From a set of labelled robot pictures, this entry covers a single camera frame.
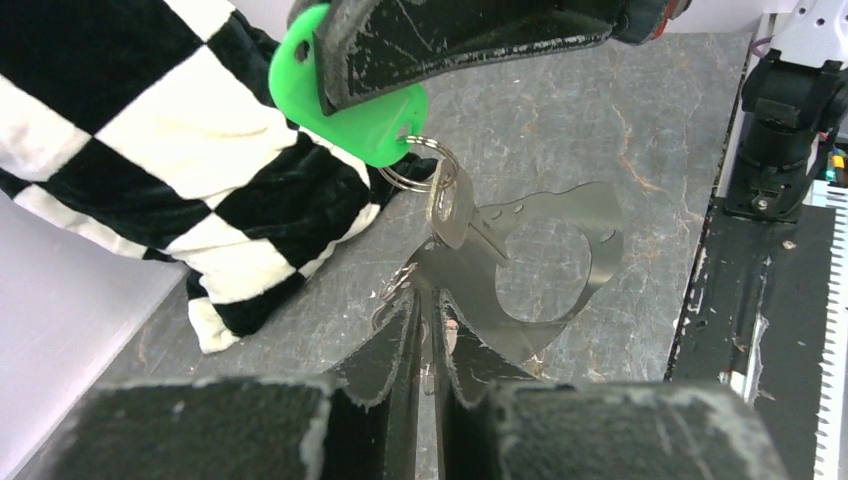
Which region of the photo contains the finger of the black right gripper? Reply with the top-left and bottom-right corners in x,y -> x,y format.
312,0 -> 630,115

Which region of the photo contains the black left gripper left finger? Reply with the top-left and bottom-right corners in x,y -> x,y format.
324,289 -> 422,479

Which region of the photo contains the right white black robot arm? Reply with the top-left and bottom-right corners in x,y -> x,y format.
311,0 -> 847,222

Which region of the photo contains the black white checkered pillow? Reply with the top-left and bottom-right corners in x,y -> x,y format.
1,1 -> 398,354

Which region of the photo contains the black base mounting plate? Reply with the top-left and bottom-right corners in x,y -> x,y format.
665,200 -> 839,479

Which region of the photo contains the green key tag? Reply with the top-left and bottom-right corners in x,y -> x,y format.
268,4 -> 428,167

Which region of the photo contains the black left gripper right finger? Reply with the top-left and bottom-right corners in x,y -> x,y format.
430,289 -> 534,479

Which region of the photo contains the silver split key ring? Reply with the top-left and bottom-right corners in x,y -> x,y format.
378,134 -> 460,195

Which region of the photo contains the silver key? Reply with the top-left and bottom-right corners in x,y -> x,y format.
426,160 -> 509,266

